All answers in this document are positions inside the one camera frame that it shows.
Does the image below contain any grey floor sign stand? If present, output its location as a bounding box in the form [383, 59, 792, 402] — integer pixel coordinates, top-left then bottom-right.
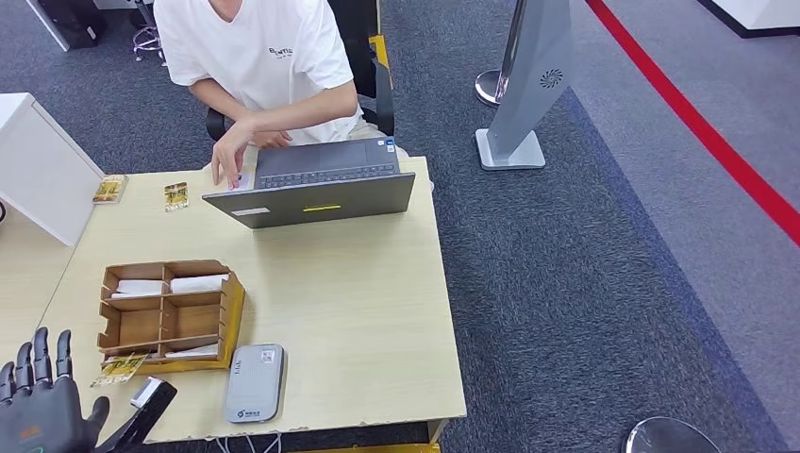
[475, 0, 573, 172]

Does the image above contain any thin white card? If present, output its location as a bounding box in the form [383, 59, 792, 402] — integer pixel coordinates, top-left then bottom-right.
[163, 344, 219, 359]

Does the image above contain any white ID card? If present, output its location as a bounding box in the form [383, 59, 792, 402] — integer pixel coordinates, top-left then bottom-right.
[215, 170, 257, 193]

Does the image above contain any grey laptop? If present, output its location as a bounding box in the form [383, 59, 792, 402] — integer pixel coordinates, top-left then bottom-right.
[203, 137, 416, 230]

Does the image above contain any person's right hand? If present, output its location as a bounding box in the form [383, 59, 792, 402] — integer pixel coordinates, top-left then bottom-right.
[249, 127, 293, 150]

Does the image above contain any white platform black edge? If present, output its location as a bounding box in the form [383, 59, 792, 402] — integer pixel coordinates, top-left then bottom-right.
[693, 0, 800, 40]

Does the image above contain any white card stack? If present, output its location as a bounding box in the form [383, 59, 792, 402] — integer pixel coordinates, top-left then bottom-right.
[110, 279, 165, 299]
[170, 275, 230, 294]

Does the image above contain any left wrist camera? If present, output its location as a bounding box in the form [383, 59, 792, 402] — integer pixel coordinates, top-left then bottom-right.
[96, 377, 178, 453]

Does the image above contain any black bag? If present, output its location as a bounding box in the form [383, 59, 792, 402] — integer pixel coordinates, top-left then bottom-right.
[36, 0, 108, 51]

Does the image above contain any chrome stanchion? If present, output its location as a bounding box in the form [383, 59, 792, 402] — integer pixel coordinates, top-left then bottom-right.
[473, 0, 528, 108]
[625, 416, 723, 453]

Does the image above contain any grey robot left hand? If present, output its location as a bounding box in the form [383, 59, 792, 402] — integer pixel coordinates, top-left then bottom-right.
[0, 327, 111, 453]

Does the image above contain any person's left hand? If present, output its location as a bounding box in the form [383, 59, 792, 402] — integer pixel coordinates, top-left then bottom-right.
[210, 118, 258, 190]

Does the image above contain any black office chair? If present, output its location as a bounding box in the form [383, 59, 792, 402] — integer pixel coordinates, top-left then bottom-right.
[206, 0, 396, 148]

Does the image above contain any white cabinet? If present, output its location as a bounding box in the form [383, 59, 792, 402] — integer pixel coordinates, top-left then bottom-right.
[0, 92, 106, 247]

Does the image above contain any white desk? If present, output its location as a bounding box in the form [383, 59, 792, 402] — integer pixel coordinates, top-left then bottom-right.
[22, 0, 158, 54]

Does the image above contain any person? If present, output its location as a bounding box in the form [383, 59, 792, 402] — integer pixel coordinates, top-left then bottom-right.
[153, 0, 410, 192]

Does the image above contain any chrome stool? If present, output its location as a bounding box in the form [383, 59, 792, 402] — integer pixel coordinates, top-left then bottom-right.
[129, 0, 169, 67]

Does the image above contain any wooden organizer box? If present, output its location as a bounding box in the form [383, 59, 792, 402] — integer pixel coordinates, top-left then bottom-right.
[97, 260, 246, 375]

